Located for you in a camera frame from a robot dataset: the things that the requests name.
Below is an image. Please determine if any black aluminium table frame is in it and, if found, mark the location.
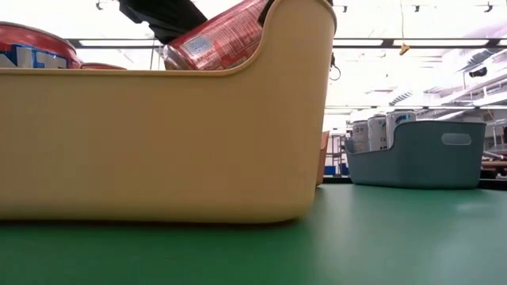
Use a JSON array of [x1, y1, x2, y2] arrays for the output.
[[322, 176, 507, 192]]

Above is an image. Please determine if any orange plastic bin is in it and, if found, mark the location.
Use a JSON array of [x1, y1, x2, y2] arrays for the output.
[[315, 130, 331, 188]]

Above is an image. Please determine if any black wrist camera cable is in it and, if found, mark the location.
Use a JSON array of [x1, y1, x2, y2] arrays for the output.
[[329, 51, 342, 82]]

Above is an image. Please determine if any metal shelf cart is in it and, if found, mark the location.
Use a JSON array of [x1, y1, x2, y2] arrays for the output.
[[326, 133, 350, 177]]

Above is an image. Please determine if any yellow plastic bin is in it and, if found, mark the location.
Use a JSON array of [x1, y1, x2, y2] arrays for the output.
[[0, 0, 338, 225]]

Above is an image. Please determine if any teal plastic bin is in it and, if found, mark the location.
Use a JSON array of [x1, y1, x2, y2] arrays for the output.
[[344, 120, 488, 191]]

